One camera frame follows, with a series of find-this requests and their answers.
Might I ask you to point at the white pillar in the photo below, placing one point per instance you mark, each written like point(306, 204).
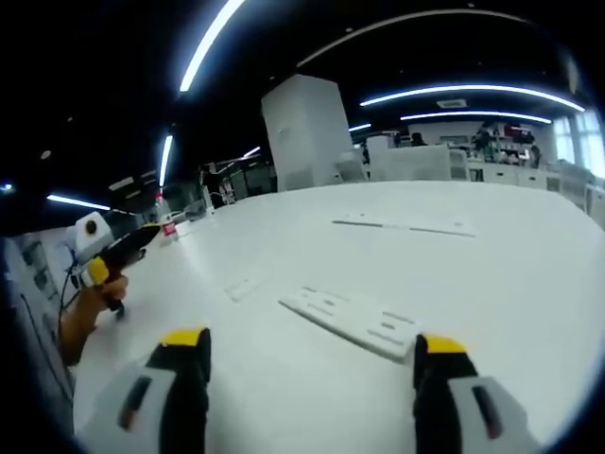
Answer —
point(307, 137)

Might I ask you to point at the white slotted socket holder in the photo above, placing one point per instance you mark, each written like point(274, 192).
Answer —
point(340, 317)

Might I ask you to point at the white ceiling air vent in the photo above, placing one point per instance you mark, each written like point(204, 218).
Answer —
point(452, 103)

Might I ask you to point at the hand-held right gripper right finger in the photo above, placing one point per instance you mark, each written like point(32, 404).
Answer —
point(472, 416)

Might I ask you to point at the white curved ceiling rail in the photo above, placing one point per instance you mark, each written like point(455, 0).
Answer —
point(402, 19)

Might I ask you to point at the small white socket holder cover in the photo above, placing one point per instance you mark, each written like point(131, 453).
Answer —
point(242, 289)

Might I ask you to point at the person's left hand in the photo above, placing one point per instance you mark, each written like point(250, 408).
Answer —
point(111, 291)

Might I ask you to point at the long white rail strip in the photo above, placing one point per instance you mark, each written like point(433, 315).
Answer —
point(425, 229)

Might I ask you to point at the curved ceiling light strip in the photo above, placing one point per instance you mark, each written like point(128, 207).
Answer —
point(472, 114)
point(472, 89)

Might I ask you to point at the white ceiling light strip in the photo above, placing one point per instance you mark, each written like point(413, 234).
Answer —
point(166, 161)
point(78, 202)
point(210, 42)

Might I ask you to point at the clear bottle with red cap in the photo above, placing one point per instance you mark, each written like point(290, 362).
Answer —
point(165, 213)

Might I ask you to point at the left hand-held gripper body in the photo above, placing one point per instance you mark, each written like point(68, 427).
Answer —
point(92, 236)

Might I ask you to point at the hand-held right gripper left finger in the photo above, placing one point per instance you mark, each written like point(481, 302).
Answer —
point(137, 416)

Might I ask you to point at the white office chair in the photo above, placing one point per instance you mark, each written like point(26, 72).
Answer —
point(352, 171)

